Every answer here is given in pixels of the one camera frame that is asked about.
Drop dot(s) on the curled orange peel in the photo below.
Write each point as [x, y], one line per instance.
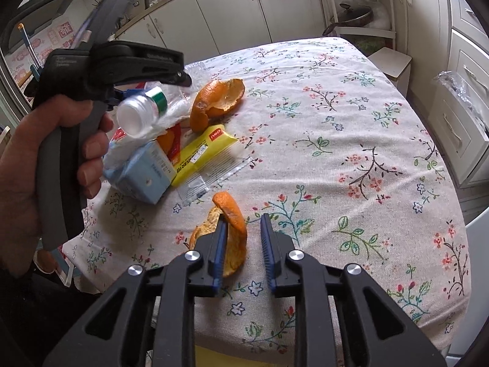
[233, 218]

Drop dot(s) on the black pan with lid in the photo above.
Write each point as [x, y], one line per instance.
[351, 13]

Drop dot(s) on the large orange peel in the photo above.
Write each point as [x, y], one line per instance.
[217, 99]

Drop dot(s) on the person's left hand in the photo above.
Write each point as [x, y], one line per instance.
[19, 168]

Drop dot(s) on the white crumpled tissue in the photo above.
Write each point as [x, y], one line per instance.
[112, 156]

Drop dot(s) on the clear plastic bag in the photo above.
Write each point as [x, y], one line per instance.
[458, 91]

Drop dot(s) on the yellow and clear plastic packet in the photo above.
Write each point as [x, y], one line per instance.
[202, 149]

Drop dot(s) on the floral tablecloth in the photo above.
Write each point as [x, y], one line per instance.
[324, 160]

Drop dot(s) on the red paper piece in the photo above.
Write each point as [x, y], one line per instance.
[175, 145]

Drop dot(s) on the green vegetables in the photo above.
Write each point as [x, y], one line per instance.
[366, 44]

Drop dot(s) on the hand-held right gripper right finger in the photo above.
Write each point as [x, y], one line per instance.
[267, 252]

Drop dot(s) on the metal sliding door frame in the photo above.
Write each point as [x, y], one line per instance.
[11, 84]

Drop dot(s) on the white plastic bag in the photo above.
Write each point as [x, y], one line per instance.
[383, 17]

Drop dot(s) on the white drawer unit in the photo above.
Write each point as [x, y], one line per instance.
[458, 46]

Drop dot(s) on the yellow plastic sheet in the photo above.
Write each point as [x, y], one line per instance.
[248, 358]

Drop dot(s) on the red patterned wall stickers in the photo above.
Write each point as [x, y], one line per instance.
[61, 34]

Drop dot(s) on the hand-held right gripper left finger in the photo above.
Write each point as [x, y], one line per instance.
[219, 252]

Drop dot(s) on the dark range hood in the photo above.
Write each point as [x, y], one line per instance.
[42, 7]

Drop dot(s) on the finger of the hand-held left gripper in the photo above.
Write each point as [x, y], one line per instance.
[152, 59]
[126, 95]

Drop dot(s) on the white kitchen base cabinets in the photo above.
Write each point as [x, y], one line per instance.
[237, 11]

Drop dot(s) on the clear plastic bottle white cap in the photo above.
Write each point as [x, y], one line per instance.
[133, 114]

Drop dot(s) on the white shelf rack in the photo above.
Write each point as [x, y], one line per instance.
[389, 34]

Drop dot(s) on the white stool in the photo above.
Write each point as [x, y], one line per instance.
[389, 63]

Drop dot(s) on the light blue carton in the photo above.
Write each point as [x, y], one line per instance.
[145, 172]

